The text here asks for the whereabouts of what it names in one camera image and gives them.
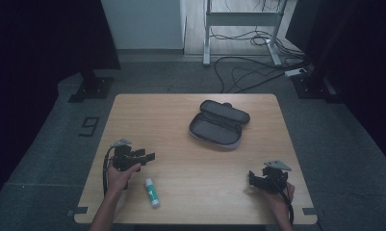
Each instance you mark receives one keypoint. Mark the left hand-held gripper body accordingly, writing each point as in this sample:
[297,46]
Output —
[122,159]

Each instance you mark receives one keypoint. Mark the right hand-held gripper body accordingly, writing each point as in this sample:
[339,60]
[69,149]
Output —
[274,178]

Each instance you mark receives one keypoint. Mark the white and green glue stick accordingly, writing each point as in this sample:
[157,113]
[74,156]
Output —
[152,192]

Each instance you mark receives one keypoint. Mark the grey pencil case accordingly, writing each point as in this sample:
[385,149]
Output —
[218,126]

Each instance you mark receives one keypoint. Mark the person's right hand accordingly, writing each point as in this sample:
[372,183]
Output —
[278,197]

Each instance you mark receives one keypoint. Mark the person's left hand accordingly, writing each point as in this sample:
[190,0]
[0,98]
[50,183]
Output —
[119,179]

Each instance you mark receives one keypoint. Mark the grey tape piece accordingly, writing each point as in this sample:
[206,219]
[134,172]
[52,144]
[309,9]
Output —
[309,211]
[81,210]

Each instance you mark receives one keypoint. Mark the black stand base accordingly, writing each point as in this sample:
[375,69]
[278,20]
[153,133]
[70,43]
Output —
[312,85]
[92,87]

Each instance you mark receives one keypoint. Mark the white power strip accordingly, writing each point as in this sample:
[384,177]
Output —
[295,72]

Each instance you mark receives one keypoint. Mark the white cabinet panel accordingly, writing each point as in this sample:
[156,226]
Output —
[142,24]

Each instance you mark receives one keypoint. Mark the dark curtain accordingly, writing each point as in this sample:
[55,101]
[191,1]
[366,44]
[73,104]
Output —
[357,57]
[36,48]

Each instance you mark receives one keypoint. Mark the white metal desk frame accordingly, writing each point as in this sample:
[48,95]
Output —
[242,19]

